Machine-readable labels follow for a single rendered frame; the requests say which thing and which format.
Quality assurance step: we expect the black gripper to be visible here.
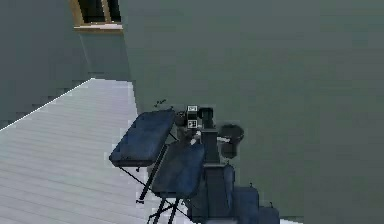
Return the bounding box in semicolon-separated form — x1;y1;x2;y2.
153;98;188;135

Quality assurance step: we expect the black round object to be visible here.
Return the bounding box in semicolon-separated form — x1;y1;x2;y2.
217;123;245;160

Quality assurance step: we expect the wooden framed window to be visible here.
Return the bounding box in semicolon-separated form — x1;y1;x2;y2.
68;0;125;35

